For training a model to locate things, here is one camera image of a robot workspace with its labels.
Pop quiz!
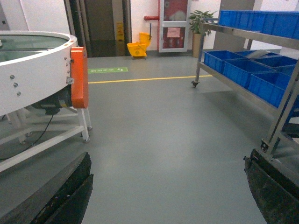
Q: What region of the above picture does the orange motor cover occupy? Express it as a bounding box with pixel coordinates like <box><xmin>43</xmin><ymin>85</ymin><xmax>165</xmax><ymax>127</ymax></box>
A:
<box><xmin>71</xmin><ymin>47</ymin><xmax>89</xmax><ymax>109</ymax></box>

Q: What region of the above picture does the blue bin on cart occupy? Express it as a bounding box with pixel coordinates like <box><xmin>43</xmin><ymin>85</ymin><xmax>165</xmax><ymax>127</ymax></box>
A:
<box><xmin>204</xmin><ymin>50</ymin><xmax>246</xmax><ymax>73</ymax></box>
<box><xmin>223</xmin><ymin>60</ymin><xmax>275</xmax><ymax>89</ymax></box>
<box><xmin>248</xmin><ymin>72</ymin><xmax>291</xmax><ymax>108</ymax></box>

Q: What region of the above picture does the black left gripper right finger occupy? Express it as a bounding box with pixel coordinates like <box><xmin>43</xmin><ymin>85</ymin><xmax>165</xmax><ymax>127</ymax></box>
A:
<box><xmin>243</xmin><ymin>149</ymin><xmax>299</xmax><ymax>224</ymax></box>

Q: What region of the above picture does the red fire hose cabinet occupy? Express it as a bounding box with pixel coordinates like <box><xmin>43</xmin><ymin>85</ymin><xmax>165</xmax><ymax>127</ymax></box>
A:
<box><xmin>157</xmin><ymin>0</ymin><xmax>191</xmax><ymax>53</ymax></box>

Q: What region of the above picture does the potted green plant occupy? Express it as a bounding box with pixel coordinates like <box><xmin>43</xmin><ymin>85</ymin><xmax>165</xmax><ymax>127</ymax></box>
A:
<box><xmin>189</xmin><ymin>10</ymin><xmax>216</xmax><ymax>58</ymax></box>

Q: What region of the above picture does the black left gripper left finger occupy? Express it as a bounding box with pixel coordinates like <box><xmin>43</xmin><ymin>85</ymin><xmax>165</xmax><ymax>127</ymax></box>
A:
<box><xmin>0</xmin><ymin>152</ymin><xmax>93</xmax><ymax>224</ymax></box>

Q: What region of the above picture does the yellow mop bucket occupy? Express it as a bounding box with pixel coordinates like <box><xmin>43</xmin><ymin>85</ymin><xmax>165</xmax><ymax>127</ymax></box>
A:
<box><xmin>127</xmin><ymin>32</ymin><xmax>151</xmax><ymax>58</ymax></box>

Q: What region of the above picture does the stainless steel cart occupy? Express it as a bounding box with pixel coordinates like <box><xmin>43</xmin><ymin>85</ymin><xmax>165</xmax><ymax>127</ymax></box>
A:
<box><xmin>191</xmin><ymin>18</ymin><xmax>299</xmax><ymax>156</ymax></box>

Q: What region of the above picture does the yellow wet floor sign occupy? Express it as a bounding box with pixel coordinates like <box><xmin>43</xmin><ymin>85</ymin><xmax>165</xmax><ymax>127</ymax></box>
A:
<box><xmin>115</xmin><ymin>21</ymin><xmax>125</xmax><ymax>41</ymax></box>

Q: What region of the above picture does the black power cable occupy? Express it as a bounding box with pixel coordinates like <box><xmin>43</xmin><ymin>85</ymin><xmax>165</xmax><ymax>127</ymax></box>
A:
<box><xmin>0</xmin><ymin>113</ymin><xmax>55</xmax><ymax>161</ymax></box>

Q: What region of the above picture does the white round rotary table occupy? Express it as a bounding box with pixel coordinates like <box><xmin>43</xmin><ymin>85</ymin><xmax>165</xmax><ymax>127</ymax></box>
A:
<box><xmin>0</xmin><ymin>30</ymin><xmax>92</xmax><ymax>171</ymax></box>

